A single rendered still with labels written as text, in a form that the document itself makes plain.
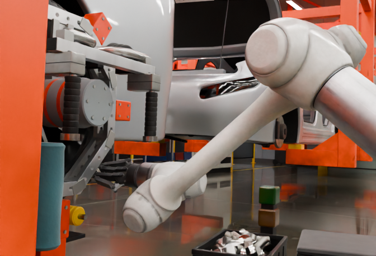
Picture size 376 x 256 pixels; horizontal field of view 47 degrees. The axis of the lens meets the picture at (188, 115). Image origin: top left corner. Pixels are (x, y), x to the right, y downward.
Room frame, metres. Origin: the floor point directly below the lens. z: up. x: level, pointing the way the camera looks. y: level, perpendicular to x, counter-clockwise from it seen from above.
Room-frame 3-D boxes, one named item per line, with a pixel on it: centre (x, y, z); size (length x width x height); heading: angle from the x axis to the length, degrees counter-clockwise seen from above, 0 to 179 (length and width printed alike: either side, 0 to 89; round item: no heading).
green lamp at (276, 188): (1.00, -0.19, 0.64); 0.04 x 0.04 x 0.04; 63
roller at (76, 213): (1.41, 0.43, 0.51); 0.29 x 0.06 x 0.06; 63
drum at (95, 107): (1.22, 0.33, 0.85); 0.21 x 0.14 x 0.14; 63
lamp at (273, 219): (1.00, -0.19, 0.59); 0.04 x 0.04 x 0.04; 63
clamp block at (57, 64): (1.01, 0.29, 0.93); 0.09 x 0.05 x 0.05; 63
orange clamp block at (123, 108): (1.54, 0.26, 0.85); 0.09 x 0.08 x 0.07; 153
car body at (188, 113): (5.97, -0.89, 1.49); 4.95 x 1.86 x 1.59; 153
